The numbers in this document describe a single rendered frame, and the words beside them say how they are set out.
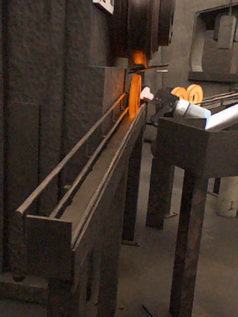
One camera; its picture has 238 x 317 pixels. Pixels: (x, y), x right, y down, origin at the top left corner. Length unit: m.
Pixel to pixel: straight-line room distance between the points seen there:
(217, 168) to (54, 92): 0.58
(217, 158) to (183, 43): 3.37
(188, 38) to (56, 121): 3.26
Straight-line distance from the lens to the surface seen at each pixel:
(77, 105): 1.27
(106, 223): 1.25
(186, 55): 4.38
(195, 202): 1.27
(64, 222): 0.59
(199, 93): 2.36
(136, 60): 1.64
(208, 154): 1.07
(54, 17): 1.27
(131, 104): 1.63
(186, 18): 4.42
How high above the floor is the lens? 0.88
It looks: 14 degrees down
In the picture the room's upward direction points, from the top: 4 degrees clockwise
